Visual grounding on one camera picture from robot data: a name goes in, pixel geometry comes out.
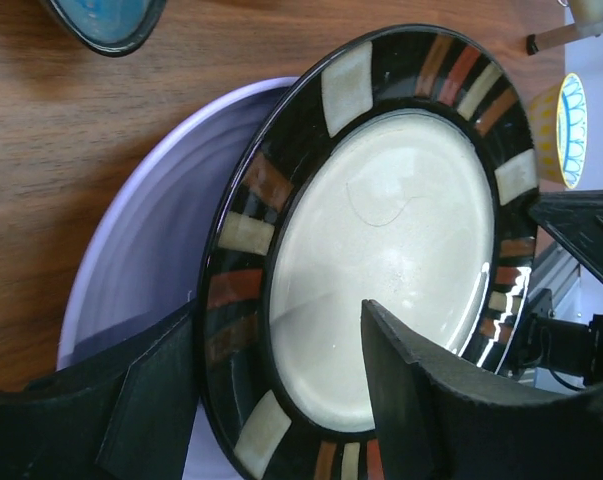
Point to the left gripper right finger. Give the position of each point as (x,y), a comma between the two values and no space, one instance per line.
(438,416)

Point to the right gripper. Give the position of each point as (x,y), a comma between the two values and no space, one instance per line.
(575,220)

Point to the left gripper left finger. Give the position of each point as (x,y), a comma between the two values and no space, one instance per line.
(124,413)

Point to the black striped plate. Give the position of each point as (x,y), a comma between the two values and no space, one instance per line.
(397,169)

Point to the blue star-shaped dish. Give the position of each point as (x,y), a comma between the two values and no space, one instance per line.
(112,28)

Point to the yellow blue small bowl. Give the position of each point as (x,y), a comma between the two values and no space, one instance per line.
(559,123)

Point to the lavender plate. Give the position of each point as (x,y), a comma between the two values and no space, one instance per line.
(143,260)

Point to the metal dish rack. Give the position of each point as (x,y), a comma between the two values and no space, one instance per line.
(587,22)

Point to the aluminium rail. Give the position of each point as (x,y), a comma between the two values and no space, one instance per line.
(555,269)

